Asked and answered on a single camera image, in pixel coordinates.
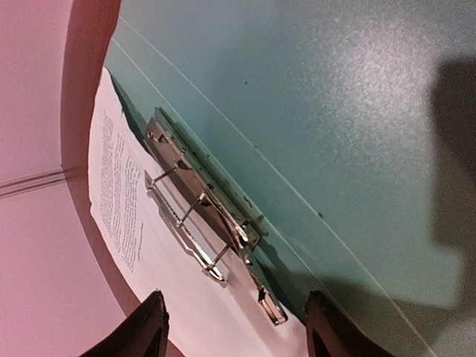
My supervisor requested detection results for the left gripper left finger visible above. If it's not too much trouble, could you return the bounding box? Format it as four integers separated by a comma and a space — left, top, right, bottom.
81, 290, 169, 357

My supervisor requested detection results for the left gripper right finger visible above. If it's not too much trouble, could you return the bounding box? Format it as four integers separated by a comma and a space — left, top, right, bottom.
305, 291, 393, 357

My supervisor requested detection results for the white text paper sheet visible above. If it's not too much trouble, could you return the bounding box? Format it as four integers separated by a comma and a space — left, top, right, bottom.
89, 70, 307, 356

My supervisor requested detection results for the metal folder clip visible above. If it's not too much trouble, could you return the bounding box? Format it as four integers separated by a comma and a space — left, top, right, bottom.
144, 107, 288, 326

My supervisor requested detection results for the teal plastic folder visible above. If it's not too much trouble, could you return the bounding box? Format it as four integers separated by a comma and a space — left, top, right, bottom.
106, 1, 475, 356

